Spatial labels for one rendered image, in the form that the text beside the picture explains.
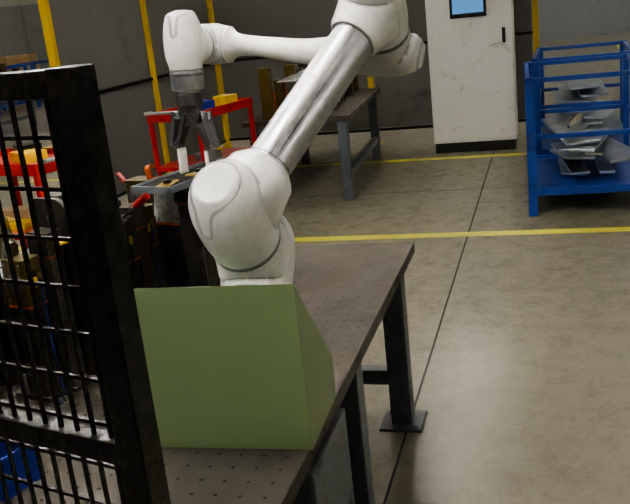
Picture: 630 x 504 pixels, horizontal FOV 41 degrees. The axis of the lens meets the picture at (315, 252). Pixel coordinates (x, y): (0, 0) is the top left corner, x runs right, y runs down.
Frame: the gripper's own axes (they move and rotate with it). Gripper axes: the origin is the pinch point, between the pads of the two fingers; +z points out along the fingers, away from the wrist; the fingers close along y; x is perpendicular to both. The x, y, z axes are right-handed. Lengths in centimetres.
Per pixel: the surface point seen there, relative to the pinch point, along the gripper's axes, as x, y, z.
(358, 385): -14, -41, 63
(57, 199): 41.9, 6.3, 1.2
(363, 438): -14, -41, 79
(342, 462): 24, -62, 63
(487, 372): -141, -16, 113
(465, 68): -589, 225, 20
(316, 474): 43, -69, 54
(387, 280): -55, -25, 46
